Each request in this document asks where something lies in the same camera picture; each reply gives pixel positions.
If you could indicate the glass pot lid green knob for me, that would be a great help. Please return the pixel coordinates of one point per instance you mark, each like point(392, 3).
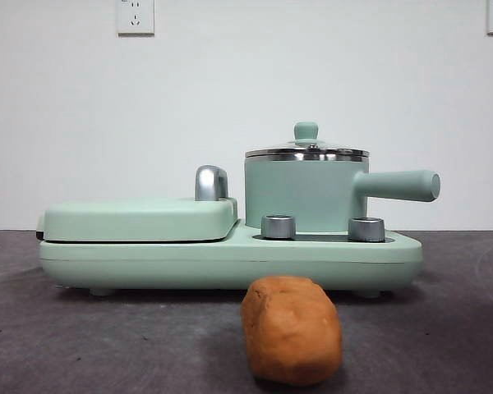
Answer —
point(307, 130)

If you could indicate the brown potato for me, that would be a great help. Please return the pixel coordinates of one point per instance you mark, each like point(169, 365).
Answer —
point(291, 332)

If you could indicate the silver control knob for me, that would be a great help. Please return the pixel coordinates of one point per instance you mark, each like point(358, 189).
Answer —
point(366, 230)
point(277, 226)

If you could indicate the mint green breakfast machine base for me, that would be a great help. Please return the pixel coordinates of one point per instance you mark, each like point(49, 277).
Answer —
point(230, 262)

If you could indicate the mint green hinged grill lid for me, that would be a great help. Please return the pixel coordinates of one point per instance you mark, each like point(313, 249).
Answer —
point(135, 217)

